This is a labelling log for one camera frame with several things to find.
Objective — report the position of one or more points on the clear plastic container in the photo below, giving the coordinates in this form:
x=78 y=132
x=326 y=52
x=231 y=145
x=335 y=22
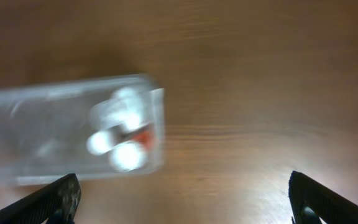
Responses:
x=44 y=128

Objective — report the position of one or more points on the orange tube white cap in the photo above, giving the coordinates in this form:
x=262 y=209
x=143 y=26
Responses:
x=133 y=153

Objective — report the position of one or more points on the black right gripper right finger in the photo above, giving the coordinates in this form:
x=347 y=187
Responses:
x=311 y=202

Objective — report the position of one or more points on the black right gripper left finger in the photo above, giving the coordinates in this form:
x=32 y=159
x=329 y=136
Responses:
x=55 y=203

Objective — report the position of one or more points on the black bottle white cap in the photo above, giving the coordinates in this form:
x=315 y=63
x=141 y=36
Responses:
x=104 y=141

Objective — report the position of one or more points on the white translucent tube bottle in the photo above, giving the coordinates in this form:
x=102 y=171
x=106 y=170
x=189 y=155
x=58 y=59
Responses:
x=126 y=108

